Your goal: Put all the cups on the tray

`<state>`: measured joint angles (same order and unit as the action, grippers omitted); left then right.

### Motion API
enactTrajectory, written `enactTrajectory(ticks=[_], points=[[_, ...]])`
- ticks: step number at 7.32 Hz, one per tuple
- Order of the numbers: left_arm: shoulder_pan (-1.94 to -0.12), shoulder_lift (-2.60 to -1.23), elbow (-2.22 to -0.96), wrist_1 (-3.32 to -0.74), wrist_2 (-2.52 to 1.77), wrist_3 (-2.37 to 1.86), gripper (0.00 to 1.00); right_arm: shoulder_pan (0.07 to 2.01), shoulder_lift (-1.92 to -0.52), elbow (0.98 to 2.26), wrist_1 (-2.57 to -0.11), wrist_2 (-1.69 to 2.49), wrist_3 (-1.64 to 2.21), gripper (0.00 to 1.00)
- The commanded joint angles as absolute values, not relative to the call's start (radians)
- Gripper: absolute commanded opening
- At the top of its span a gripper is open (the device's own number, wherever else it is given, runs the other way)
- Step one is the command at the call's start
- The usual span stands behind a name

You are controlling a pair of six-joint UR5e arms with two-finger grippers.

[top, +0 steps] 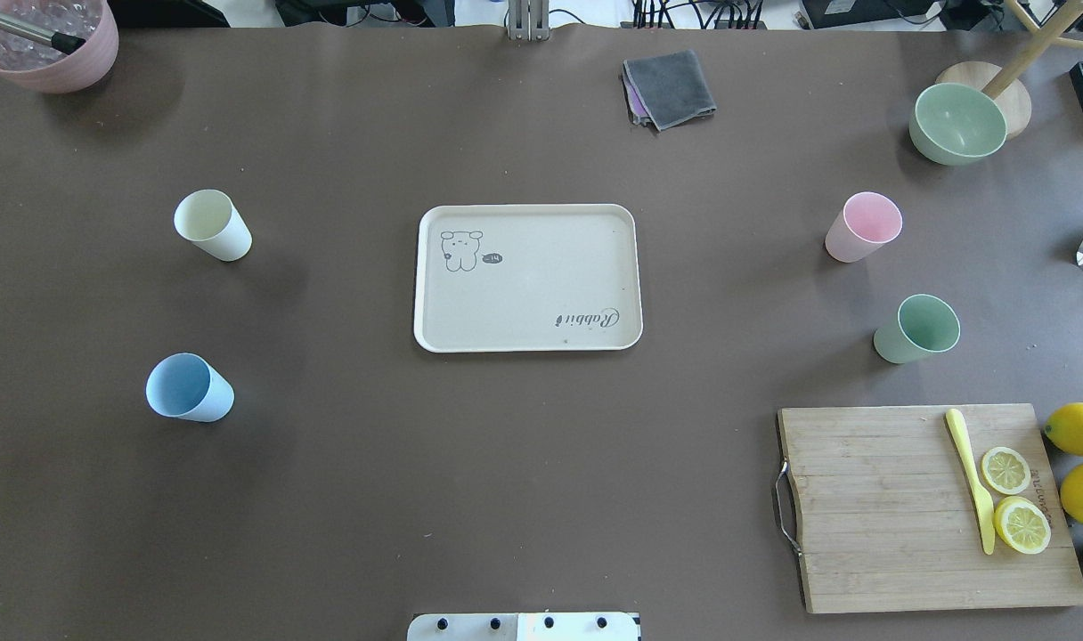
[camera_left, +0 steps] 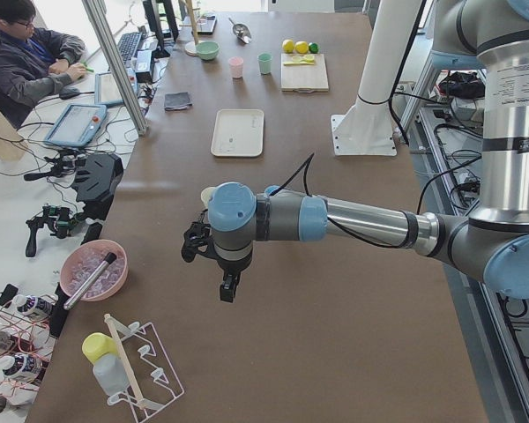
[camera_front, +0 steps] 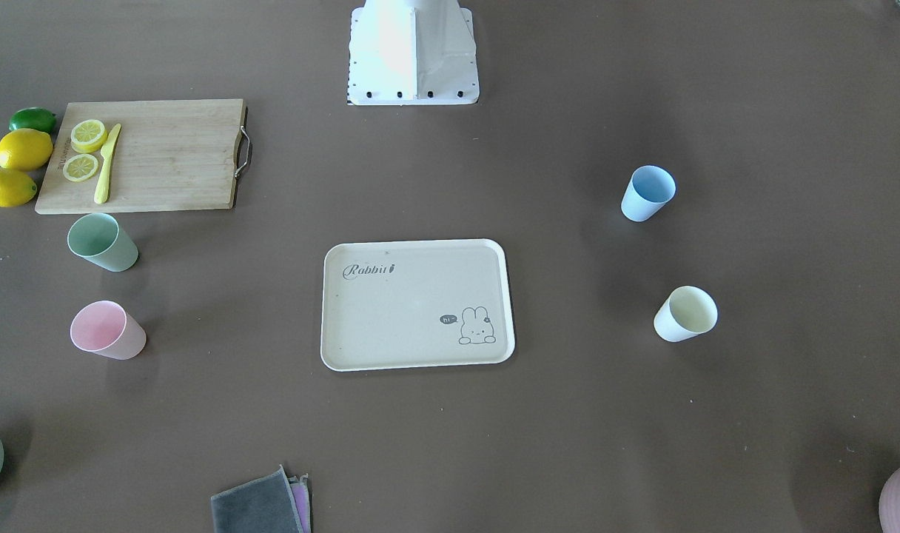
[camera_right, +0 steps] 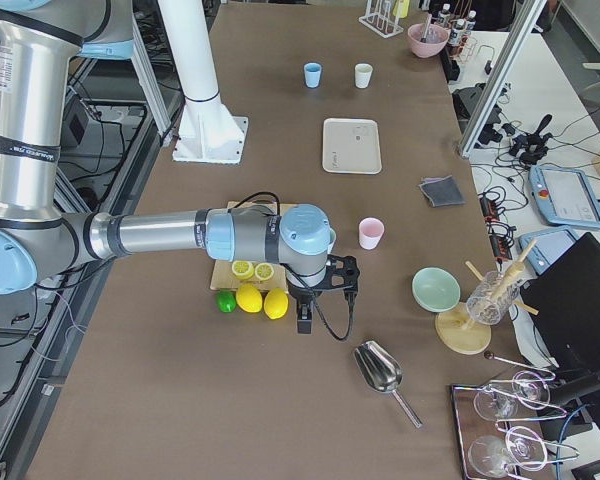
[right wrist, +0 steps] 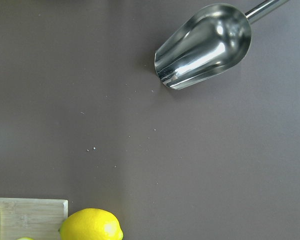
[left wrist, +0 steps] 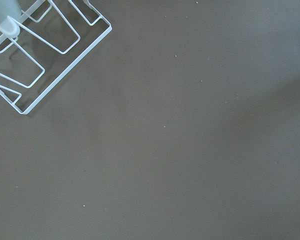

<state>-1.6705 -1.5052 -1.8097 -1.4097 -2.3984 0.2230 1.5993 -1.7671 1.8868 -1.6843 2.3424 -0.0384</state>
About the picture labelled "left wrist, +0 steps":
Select grey cup on rack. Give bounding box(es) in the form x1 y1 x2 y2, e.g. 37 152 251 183
0 0 22 39

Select white wire cup rack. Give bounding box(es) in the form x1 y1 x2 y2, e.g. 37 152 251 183
0 0 112 115

